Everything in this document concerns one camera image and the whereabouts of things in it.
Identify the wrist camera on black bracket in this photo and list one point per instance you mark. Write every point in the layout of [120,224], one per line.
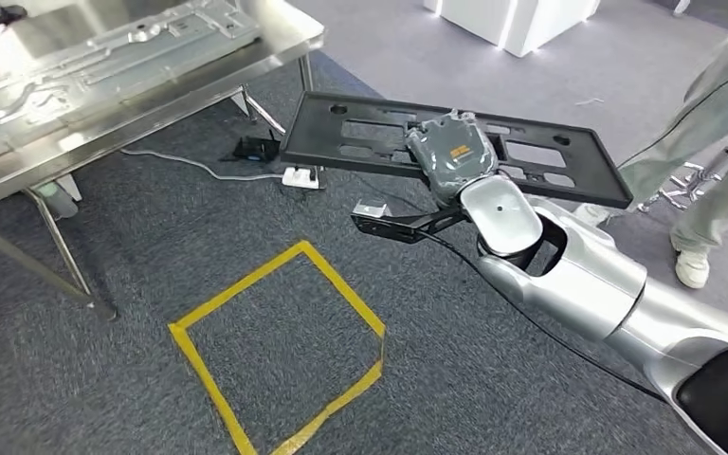
[389,227]

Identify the stamped metal panel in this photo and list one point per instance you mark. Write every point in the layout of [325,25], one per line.
[119,56]

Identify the steel workbench table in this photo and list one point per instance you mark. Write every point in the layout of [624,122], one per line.
[288,25]

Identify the chrome chair base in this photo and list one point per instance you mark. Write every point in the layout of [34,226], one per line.
[684,185]

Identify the white power strip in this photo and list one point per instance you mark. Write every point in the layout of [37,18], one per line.
[301,179]

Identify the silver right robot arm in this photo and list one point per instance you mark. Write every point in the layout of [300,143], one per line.
[577,282]

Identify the black plastic plate part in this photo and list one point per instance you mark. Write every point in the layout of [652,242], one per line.
[314,138]

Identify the black router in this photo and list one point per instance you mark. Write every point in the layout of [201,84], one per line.
[257,151]

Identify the standing person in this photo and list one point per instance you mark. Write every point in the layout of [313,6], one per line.
[715,94]

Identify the yellow floor tape square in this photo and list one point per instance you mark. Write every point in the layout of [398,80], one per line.
[177,329]

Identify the white lit display block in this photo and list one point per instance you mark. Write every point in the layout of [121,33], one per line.
[527,25]

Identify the pale cylindrical container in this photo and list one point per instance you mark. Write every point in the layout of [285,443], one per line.
[56,201]

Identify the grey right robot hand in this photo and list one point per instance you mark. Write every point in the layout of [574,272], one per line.
[455,157]

